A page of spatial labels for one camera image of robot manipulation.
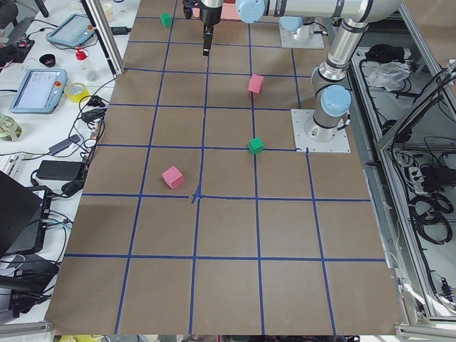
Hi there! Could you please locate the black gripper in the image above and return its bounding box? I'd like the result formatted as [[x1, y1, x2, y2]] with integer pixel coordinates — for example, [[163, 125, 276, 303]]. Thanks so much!
[[182, 0, 224, 56]]

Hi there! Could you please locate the green foam cube near arm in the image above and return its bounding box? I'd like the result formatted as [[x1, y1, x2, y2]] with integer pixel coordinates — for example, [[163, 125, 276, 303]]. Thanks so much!
[[248, 137, 264, 155]]

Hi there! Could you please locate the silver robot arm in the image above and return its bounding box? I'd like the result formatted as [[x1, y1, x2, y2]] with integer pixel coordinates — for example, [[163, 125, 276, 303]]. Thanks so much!
[[279, 16, 315, 39], [235, 0, 401, 143]]

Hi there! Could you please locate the pink plastic bin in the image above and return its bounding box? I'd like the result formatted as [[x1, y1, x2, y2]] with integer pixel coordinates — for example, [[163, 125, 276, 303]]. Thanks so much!
[[192, 3, 240, 21]]

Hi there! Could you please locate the green foam cube corner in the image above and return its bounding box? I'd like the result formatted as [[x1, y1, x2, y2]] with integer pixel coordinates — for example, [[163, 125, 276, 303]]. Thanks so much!
[[160, 13, 172, 27]]

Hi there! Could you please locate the pink foam cube centre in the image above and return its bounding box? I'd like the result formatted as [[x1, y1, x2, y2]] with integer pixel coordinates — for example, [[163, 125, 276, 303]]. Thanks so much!
[[248, 74, 265, 94]]

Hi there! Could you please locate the pink foam cube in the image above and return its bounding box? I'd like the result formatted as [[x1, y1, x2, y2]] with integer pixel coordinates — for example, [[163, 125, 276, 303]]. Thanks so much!
[[248, 74, 265, 94], [162, 165, 185, 190]]

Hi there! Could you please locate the teach pendant far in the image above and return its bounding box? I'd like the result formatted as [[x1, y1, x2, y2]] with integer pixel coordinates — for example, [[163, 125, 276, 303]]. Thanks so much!
[[46, 14, 94, 48]]

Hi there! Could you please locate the teach pendant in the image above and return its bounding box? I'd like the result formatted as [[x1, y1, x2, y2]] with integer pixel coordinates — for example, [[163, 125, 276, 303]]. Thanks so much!
[[9, 69, 68, 114], [46, 14, 94, 48]]

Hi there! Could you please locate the yellow tape roll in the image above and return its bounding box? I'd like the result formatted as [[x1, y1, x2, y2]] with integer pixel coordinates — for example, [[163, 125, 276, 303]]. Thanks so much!
[[64, 82, 90, 103]]

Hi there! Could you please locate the pink foam cube far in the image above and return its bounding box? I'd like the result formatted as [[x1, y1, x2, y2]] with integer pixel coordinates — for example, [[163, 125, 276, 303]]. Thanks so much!
[[162, 165, 185, 190]]

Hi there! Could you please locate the black bowl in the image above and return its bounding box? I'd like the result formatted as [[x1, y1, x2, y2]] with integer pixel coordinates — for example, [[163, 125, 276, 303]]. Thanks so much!
[[38, 53, 56, 68]]

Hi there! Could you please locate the teach pendant near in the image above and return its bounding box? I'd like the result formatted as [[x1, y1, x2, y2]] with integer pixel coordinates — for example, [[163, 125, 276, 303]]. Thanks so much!
[[9, 69, 68, 114]]

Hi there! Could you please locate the black power brick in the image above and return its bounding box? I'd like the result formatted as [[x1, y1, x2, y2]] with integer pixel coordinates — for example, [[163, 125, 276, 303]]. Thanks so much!
[[36, 160, 83, 181]]

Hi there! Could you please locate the black laptop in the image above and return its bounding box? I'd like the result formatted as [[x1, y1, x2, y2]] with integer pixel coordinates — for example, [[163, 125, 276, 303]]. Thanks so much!
[[1, 172, 51, 257]]

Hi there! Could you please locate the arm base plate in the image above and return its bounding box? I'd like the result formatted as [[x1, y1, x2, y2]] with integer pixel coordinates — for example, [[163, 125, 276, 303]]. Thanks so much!
[[291, 109, 351, 153], [279, 24, 324, 49]]

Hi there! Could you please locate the aluminium frame post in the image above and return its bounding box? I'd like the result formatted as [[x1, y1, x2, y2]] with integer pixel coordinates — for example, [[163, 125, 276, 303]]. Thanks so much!
[[81, 0, 125, 76]]

